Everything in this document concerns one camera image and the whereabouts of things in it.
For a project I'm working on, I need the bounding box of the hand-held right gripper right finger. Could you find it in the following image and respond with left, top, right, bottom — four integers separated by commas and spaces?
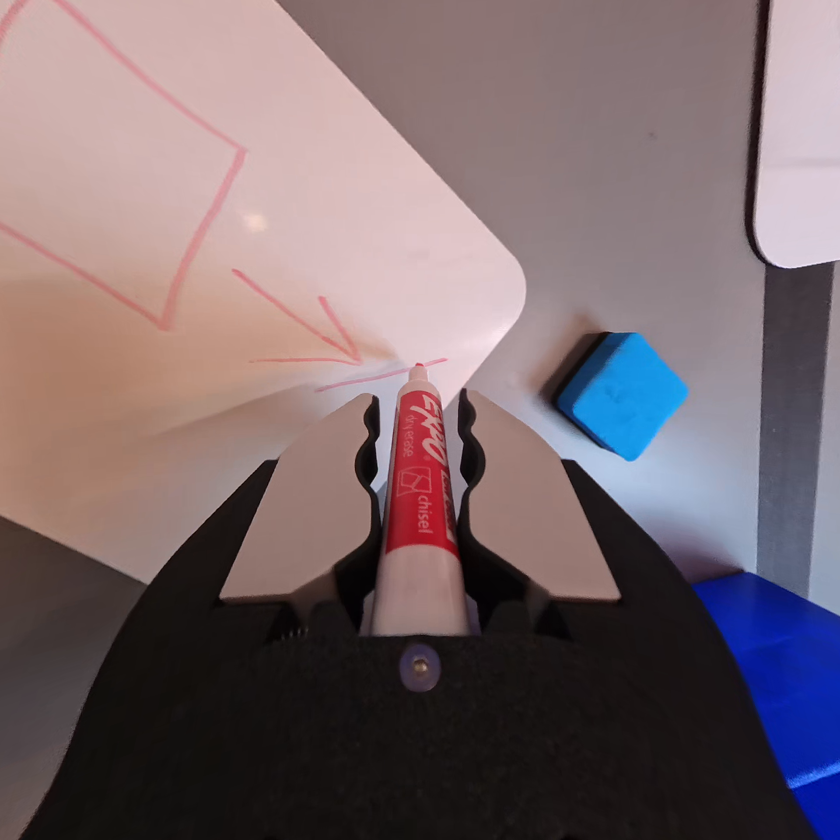
453, 389, 622, 626

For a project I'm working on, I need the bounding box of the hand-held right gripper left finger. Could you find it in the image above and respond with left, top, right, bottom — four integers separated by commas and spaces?
221, 390, 384, 619

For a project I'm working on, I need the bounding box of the red dry-erase marker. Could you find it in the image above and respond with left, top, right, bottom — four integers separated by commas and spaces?
368, 361, 472, 639

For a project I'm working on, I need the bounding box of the blue whiteboard eraser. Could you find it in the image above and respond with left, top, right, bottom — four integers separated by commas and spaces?
553, 331, 690, 463

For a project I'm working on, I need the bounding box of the white whiteboard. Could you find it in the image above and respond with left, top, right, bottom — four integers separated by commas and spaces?
0, 0, 529, 586

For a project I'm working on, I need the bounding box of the blue plastic bin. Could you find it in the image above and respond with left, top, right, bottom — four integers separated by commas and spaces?
692, 570, 840, 840

